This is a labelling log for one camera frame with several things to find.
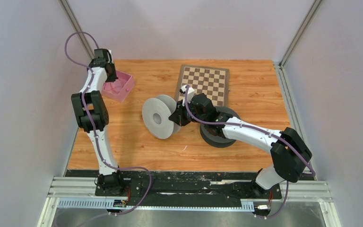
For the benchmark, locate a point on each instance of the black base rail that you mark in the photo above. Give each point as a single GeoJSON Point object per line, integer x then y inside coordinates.
{"type": "Point", "coordinates": [192, 189]}

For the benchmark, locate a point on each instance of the pink plastic box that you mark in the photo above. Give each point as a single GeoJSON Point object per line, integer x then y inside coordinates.
{"type": "Point", "coordinates": [120, 89]}

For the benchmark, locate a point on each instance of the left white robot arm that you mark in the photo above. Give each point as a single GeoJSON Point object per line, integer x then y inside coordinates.
{"type": "Point", "coordinates": [93, 118]}

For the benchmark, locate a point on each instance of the wooden chessboard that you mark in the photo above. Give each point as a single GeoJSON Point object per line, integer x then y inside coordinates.
{"type": "Point", "coordinates": [211, 81]}

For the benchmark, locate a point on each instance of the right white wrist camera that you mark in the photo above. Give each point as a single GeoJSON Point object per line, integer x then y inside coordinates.
{"type": "Point", "coordinates": [187, 90]}

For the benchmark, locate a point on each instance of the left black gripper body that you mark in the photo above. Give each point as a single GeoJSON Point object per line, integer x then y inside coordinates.
{"type": "Point", "coordinates": [112, 76]}

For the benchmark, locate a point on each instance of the white cable spool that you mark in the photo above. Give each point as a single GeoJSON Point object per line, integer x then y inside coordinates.
{"type": "Point", "coordinates": [155, 113]}

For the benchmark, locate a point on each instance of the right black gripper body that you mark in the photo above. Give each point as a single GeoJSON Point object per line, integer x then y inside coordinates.
{"type": "Point", "coordinates": [185, 117]}

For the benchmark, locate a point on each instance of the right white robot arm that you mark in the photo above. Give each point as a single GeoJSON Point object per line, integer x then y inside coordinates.
{"type": "Point", "coordinates": [290, 155]}

